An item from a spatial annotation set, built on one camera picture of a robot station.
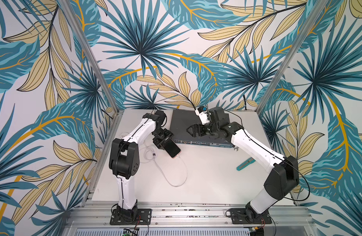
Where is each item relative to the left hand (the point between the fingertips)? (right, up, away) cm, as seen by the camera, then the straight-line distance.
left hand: (171, 143), depth 88 cm
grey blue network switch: (+7, +15, +22) cm, 27 cm away
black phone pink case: (0, -2, -4) cm, 5 cm away
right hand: (+7, +6, -10) cm, 14 cm away
